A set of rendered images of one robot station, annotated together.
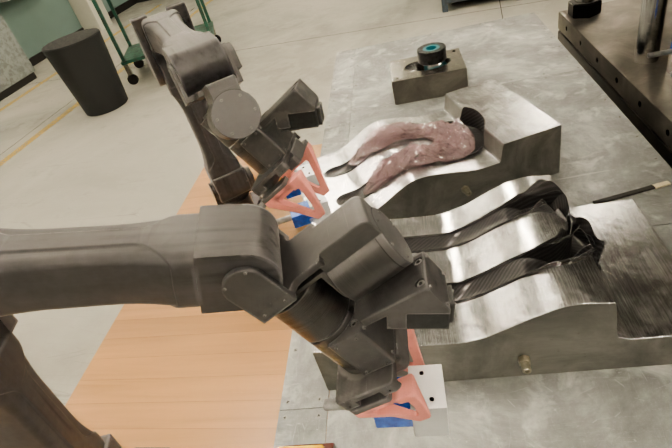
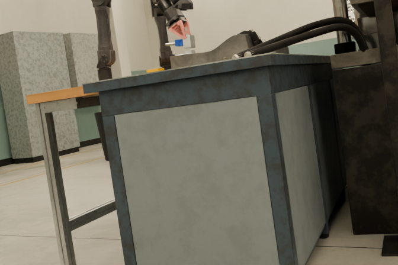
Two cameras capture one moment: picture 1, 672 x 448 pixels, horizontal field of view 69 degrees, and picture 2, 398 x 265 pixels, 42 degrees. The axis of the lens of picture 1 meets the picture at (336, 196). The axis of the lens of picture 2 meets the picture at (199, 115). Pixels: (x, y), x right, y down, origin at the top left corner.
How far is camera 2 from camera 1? 2.11 m
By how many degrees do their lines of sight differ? 33
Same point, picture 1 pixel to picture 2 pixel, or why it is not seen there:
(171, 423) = not seen: hidden behind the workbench
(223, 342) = not seen: hidden behind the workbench
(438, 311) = (186, 2)
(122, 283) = not seen: outside the picture
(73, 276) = not seen: outside the picture
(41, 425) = (108, 25)
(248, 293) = not seen: outside the picture
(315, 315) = (164, 3)
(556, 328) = (231, 44)
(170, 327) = not seen: hidden behind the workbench
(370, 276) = not seen: outside the picture
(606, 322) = (244, 42)
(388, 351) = (177, 12)
